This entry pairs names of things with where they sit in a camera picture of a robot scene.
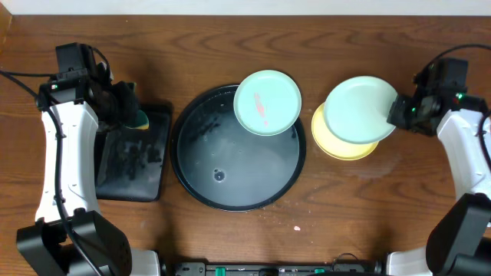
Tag black rectangular tray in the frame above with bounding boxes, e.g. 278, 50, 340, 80
94, 102, 173, 202

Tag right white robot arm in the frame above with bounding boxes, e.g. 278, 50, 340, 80
385, 93, 490, 275

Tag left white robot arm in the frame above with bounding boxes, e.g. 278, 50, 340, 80
16, 70, 161, 275

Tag yellow plate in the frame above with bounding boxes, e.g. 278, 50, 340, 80
311, 103, 378, 161

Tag black round tray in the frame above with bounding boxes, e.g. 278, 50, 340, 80
170, 84, 306, 212

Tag mint plate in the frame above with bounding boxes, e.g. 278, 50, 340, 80
324, 76, 397, 144
233, 70, 302, 136

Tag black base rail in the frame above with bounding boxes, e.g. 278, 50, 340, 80
162, 253, 386, 276

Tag green yellow sponge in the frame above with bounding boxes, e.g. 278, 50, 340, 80
124, 110, 150, 130

